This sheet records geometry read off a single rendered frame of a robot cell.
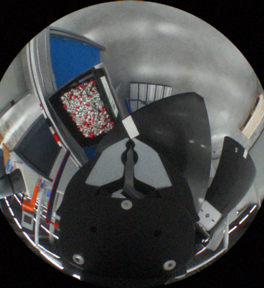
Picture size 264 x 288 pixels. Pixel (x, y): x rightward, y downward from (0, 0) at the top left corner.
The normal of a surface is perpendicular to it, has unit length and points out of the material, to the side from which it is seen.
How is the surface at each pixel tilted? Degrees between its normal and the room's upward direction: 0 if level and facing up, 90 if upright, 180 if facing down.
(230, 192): 84
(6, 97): 90
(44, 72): 90
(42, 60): 90
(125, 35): 0
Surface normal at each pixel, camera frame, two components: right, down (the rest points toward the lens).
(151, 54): -0.03, 0.74
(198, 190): -0.54, 0.18
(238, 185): -0.44, -0.48
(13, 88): 1.00, 0.01
